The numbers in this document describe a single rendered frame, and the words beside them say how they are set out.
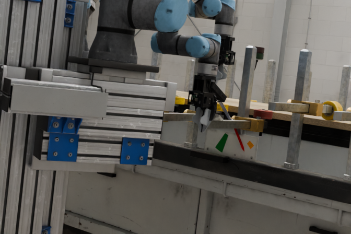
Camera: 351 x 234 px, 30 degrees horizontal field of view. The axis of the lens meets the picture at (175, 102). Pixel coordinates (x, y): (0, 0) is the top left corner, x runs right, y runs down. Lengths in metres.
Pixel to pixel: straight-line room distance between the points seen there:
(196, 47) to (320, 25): 8.19
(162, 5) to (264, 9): 9.00
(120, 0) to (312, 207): 1.15
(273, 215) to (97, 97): 1.36
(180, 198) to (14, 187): 1.29
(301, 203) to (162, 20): 1.06
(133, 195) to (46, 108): 1.72
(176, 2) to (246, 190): 1.09
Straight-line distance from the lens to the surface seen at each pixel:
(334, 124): 2.74
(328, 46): 10.33
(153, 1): 1.92
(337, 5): 10.37
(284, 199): 2.67
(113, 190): 3.53
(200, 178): 2.88
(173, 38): 2.34
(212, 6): 2.54
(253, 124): 2.69
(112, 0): 1.98
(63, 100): 1.79
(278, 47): 10.46
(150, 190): 3.36
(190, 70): 4.25
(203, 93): 2.44
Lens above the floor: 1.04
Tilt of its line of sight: 3 degrees down
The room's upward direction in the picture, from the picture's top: 7 degrees clockwise
